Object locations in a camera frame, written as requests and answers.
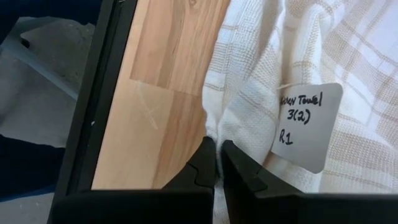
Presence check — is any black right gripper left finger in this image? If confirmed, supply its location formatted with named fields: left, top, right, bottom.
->
left=46, top=136, right=218, bottom=224

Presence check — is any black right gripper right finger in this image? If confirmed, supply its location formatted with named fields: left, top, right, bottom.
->
left=221, top=140, right=398, bottom=224

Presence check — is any white paper tag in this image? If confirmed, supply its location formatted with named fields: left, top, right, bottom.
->
left=269, top=82, right=344, bottom=175

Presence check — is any white beige plaid towel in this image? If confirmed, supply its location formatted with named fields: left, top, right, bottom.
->
left=201, top=0, right=398, bottom=224

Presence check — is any grey metal plate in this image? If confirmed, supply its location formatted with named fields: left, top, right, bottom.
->
left=0, top=17, right=96, bottom=147

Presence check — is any black aluminium table frame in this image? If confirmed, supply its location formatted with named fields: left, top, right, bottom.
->
left=46, top=0, right=139, bottom=203

